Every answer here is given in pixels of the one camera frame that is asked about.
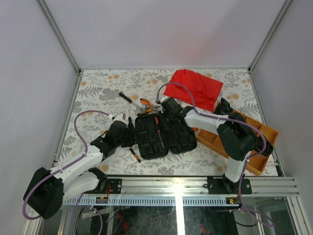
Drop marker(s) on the large orange handled screwdriver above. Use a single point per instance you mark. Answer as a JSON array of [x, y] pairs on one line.
[[158, 131]]

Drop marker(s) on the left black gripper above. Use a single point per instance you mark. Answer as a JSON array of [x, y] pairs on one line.
[[133, 135]]

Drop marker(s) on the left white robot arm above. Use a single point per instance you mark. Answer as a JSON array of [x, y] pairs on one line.
[[50, 188]]

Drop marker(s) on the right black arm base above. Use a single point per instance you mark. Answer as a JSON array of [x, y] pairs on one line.
[[221, 185]]

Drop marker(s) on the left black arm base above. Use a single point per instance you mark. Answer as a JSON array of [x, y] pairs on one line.
[[107, 183]]

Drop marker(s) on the black plastic tool case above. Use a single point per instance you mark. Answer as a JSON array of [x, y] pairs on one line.
[[180, 140]]

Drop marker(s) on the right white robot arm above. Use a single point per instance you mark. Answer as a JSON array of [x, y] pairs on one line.
[[238, 137]]

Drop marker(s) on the red folded cloth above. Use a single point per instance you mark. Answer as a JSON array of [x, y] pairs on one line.
[[205, 90]]

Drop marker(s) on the orange black pliers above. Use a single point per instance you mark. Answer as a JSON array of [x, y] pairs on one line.
[[147, 107]]

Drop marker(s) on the black handled hammer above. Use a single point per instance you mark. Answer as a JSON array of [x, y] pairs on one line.
[[138, 108]]

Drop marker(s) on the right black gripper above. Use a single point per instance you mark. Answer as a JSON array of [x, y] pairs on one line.
[[167, 127]]

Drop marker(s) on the small orange black screwdriver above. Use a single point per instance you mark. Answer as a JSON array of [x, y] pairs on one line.
[[135, 155]]

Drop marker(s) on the aluminium front rail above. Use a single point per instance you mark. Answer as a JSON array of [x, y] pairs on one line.
[[192, 190]]

